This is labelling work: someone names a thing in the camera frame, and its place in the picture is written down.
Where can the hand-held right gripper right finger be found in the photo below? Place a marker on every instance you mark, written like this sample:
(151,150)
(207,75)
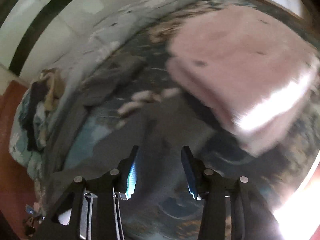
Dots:
(190,177)

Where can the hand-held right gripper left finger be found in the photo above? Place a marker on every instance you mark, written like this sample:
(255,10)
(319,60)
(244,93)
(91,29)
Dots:
(132,177)

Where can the grey knit sweater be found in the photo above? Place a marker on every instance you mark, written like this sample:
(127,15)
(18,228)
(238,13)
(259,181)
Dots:
(155,135)

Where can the light blue cloth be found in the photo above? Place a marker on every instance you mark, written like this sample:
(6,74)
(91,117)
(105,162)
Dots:
(41,127)

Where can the blue floral pillow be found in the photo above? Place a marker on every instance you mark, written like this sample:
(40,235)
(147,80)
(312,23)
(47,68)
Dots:
(22,142)

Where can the dark garment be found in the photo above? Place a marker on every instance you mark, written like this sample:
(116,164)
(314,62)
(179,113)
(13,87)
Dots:
(35,110)

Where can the tan fleece cloth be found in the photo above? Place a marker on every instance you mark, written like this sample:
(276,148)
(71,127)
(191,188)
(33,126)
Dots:
(55,87)

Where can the pink folded garment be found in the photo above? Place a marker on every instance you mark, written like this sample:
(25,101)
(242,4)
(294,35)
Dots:
(237,67)

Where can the orange leather headboard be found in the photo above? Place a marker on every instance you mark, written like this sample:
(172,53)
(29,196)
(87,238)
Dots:
(12,155)

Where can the blue floral bedsheet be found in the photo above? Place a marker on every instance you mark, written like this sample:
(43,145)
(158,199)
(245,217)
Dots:
(155,55)

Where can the light blue floral quilt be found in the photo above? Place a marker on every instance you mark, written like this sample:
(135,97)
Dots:
(112,25)

